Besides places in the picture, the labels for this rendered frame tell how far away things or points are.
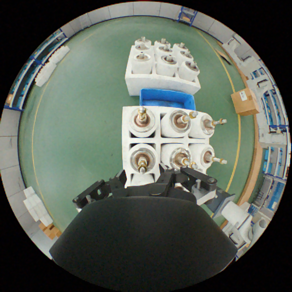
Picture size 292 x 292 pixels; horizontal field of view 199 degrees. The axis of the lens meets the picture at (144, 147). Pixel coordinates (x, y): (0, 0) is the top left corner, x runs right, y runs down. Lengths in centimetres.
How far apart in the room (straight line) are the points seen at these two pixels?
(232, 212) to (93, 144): 89
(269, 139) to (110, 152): 233
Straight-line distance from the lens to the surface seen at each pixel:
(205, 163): 34
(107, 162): 56
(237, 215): 54
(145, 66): 42
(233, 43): 437
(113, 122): 54
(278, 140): 210
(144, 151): 24
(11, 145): 507
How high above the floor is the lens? 49
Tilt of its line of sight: 86 degrees down
